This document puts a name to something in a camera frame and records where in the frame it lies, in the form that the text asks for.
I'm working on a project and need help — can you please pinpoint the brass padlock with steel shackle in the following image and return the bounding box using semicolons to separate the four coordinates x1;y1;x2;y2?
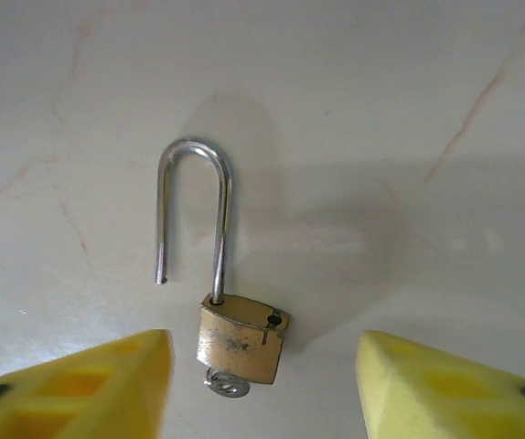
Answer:
154;136;292;387

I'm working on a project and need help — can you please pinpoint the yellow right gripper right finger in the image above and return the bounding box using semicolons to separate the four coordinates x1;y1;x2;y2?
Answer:
355;329;525;439

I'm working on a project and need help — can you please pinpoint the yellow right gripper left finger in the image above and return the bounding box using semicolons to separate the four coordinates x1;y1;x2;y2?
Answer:
0;328;175;439

